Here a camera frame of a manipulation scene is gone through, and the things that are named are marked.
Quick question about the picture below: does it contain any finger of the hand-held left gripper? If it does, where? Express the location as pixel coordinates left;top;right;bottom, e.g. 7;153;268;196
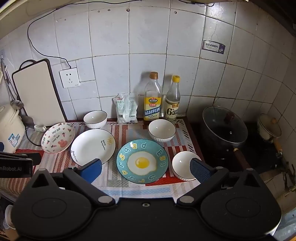
29;152;42;166

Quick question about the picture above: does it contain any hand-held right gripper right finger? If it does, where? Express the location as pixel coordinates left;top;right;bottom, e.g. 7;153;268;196
176;158;264;208

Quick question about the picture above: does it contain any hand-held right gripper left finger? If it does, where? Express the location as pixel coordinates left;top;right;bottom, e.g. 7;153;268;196
31;158;116;208

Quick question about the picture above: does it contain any white ribbed bowl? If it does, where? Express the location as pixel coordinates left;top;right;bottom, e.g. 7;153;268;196
172;151;204;181
148;119;176;142
83;110;108;129

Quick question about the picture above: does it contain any white plate with sun print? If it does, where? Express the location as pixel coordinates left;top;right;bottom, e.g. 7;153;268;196
70;129;116;167

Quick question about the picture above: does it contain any pink bear print plate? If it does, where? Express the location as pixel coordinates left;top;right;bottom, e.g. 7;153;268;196
41;122;76;154

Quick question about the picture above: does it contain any blue fried egg plate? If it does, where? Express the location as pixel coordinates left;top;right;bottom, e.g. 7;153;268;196
116;139;170;184

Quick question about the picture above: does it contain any black cooking pot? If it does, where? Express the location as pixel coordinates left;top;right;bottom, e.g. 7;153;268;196
201;120;251;171

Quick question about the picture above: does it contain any white rice cooker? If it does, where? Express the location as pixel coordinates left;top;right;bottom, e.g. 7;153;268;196
0;104;26;154

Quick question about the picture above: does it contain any white round container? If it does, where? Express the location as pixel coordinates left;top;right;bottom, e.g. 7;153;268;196
5;204;16;230

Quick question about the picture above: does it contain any glass pot lid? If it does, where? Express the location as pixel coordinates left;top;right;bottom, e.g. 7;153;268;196
203;106;248;145

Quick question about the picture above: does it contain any striped table mat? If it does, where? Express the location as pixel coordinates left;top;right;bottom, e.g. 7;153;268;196
9;119;206;199

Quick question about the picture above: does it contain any black gas stove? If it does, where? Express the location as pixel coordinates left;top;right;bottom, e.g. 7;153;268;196
191;120;296;176

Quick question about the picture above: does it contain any metal ladle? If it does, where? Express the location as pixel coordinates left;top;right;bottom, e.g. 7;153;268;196
0;58;25;110

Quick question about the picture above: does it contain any white cutting board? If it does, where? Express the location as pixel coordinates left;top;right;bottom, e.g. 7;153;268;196
11;58;68;127

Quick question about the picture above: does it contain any yellow cap vinegar bottle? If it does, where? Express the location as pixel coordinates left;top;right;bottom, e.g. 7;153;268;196
165;75;181;121

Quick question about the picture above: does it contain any white plastic seasoning bag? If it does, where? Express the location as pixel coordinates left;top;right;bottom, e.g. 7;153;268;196
113;92;139;124

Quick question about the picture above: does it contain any small white enamel pot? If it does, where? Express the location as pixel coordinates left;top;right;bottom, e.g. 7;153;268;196
257;113;284;158

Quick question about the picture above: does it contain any yellow label cooking wine bottle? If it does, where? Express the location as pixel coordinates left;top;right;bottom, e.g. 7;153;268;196
144;71;162;121

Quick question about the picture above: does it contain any dark range hood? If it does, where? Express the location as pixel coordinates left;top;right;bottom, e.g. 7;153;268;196
251;0;296;37

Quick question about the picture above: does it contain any black power cord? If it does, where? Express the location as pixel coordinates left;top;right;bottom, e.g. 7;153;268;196
24;126;43;147

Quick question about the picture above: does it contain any white wall socket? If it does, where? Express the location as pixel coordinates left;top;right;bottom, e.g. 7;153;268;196
59;67;80;88

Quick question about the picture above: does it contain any wall sticker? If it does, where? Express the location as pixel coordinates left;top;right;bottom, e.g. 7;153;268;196
202;41;226;55

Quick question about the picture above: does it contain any black wall cable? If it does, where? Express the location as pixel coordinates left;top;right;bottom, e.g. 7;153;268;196
27;1;215;69

